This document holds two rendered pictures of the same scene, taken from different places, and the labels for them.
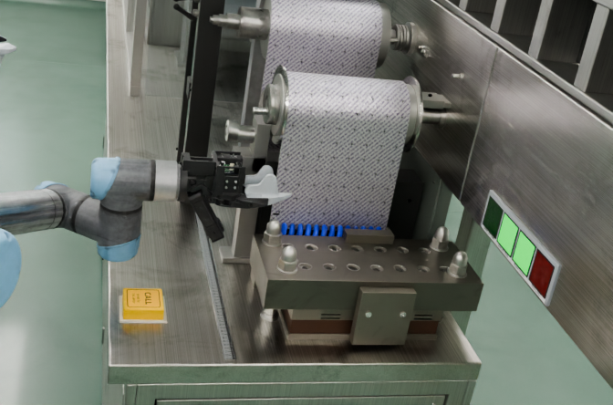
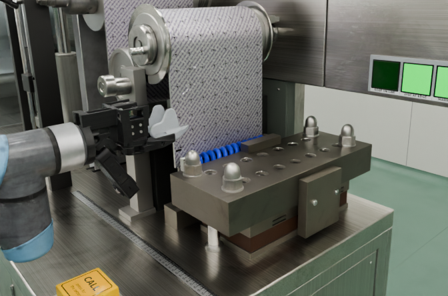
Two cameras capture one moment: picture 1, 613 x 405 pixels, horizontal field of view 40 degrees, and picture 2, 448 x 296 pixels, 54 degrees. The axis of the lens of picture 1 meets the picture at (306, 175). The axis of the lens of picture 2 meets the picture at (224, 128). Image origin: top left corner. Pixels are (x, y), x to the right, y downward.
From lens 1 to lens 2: 0.87 m
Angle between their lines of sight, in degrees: 24
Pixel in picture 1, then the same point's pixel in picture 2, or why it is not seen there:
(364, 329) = (312, 219)
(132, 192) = (35, 167)
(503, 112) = not seen: outside the picture
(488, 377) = not seen: hidden behind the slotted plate
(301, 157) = (189, 86)
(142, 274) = (61, 263)
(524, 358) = not seen: hidden behind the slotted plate
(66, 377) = not seen: outside the picture
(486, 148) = (347, 25)
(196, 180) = (99, 135)
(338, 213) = (227, 133)
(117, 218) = (23, 206)
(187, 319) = (144, 287)
